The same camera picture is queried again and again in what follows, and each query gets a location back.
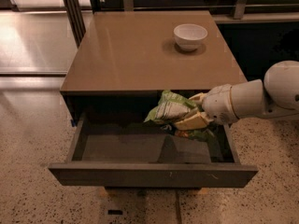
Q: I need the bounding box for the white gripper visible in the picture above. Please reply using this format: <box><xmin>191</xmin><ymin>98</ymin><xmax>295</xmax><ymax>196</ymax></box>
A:
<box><xmin>174</xmin><ymin>84</ymin><xmax>238</xmax><ymax>131</ymax></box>

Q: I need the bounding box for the green rice chip bag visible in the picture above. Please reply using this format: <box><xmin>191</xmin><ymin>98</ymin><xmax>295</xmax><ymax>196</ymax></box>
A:
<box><xmin>145</xmin><ymin>91</ymin><xmax>218</xmax><ymax>142</ymax></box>

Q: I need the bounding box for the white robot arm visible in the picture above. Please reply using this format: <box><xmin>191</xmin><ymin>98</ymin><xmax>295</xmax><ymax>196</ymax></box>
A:
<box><xmin>174</xmin><ymin>61</ymin><xmax>299</xmax><ymax>131</ymax></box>

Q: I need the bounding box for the open grey top drawer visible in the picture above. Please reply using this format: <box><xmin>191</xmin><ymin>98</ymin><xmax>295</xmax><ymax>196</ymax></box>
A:
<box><xmin>49</xmin><ymin>112</ymin><xmax>258</xmax><ymax>189</ymax></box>

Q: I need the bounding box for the brown drawer cabinet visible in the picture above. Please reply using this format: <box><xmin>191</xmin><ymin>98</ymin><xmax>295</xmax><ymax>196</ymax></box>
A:
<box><xmin>61</xmin><ymin>11</ymin><xmax>246</xmax><ymax>125</ymax></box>

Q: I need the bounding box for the white ceramic bowl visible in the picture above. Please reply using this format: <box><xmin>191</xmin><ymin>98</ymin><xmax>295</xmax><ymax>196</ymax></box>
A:
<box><xmin>174</xmin><ymin>23</ymin><xmax>207</xmax><ymax>51</ymax></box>

